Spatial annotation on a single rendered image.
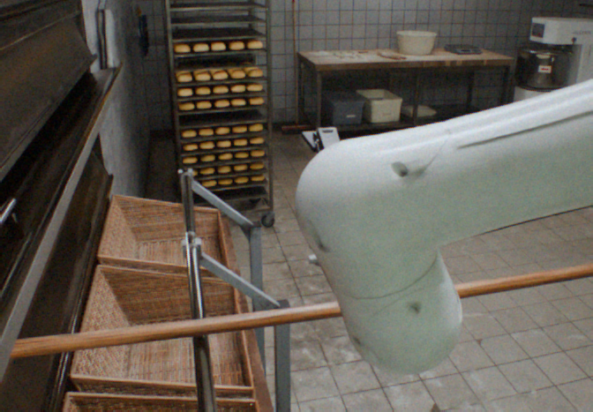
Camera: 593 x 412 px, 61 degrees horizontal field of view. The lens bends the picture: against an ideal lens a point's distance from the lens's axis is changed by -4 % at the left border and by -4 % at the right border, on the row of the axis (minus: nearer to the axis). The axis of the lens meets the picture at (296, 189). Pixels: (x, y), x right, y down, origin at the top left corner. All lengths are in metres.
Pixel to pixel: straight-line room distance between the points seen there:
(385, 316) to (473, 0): 6.32
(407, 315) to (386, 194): 0.12
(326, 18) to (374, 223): 5.64
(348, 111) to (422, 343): 5.10
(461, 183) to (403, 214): 0.05
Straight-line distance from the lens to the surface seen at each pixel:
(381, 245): 0.40
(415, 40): 5.79
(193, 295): 1.10
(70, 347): 0.99
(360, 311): 0.45
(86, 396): 1.43
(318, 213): 0.40
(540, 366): 2.90
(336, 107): 5.47
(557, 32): 6.07
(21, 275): 0.75
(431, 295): 0.45
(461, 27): 6.65
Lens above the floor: 1.79
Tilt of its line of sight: 23 degrees down
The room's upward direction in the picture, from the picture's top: straight up
